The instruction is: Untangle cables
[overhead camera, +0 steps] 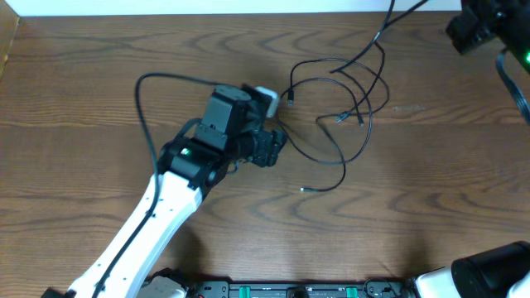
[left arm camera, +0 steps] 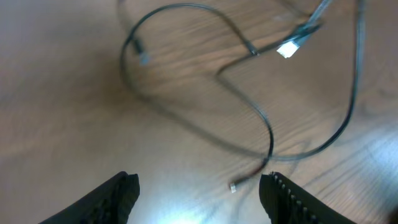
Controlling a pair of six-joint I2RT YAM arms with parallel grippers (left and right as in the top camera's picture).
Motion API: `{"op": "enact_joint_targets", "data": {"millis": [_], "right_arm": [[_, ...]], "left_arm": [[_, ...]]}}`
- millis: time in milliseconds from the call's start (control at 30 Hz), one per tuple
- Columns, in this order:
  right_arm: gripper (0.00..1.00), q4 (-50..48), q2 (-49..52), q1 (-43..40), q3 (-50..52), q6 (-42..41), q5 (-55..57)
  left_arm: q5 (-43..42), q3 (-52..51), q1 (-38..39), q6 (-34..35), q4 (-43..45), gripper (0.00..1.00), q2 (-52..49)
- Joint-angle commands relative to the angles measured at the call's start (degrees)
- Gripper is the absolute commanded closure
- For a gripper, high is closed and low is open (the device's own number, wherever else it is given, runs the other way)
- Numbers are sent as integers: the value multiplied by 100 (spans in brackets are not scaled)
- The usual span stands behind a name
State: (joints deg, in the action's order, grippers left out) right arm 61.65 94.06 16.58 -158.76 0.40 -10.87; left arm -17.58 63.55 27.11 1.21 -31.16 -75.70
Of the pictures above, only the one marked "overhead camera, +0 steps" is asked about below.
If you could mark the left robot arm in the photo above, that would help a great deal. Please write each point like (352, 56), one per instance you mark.
(188, 167)

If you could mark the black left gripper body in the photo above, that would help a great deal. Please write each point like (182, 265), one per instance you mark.
(262, 147)

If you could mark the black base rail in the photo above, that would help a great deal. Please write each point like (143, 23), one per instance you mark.
(298, 290)

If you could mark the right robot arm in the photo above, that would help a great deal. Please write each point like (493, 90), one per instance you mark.
(501, 272)

